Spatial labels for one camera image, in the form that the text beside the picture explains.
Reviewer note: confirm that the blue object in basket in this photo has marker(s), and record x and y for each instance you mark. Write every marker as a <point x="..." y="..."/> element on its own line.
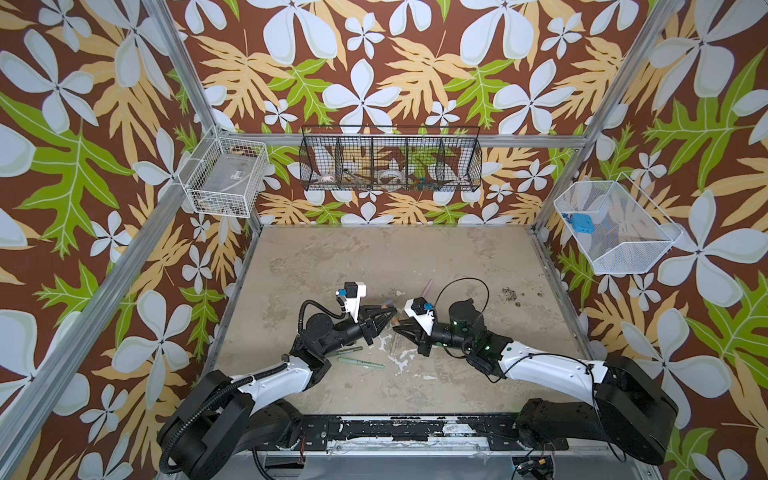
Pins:
<point x="581" y="223"/>

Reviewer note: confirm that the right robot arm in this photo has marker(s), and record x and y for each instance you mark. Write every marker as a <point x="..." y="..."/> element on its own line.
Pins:
<point x="613" y="401"/>

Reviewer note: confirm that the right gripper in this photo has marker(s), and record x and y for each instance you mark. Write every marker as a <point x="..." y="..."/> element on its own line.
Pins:
<point x="422" y="332"/>

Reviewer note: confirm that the black wire basket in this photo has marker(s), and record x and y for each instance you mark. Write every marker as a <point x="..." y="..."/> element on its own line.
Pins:
<point x="390" y="158"/>

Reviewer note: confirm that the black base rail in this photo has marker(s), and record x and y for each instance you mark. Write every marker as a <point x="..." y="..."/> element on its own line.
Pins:
<point x="497" y="431"/>

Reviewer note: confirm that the white mesh basket right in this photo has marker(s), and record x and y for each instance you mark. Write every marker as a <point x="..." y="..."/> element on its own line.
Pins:
<point x="633" y="233"/>

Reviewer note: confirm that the light green pen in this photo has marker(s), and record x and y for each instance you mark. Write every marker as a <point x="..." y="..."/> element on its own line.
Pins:
<point x="360" y="363"/>

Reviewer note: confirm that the white wire basket left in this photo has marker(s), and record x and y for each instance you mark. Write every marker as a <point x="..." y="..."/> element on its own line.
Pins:
<point x="223" y="174"/>

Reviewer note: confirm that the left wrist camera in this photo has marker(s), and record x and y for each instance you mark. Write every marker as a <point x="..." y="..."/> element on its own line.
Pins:
<point x="350" y="297"/>

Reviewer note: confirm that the dark green pen lower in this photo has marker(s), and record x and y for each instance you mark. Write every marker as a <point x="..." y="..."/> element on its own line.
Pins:
<point x="345" y="351"/>

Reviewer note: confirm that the pink pen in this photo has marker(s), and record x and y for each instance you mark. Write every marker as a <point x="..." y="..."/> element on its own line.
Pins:
<point x="428" y="287"/>

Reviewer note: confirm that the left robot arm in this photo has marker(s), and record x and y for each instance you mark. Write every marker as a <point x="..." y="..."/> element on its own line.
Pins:
<point x="204" y="431"/>

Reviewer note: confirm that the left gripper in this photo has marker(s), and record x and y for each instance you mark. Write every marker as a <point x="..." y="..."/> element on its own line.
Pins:
<point x="366" y="325"/>

